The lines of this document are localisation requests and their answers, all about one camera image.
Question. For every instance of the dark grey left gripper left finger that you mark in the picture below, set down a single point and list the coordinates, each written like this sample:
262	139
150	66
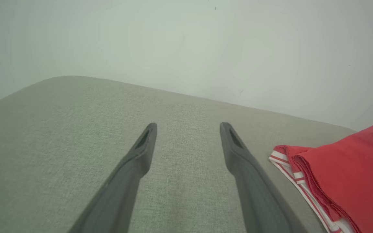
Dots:
115	204

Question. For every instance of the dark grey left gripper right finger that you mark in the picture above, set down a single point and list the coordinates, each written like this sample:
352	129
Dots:
261	207

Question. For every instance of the red Bulls 23 jersey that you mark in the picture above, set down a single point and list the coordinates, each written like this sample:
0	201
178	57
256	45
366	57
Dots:
351	178

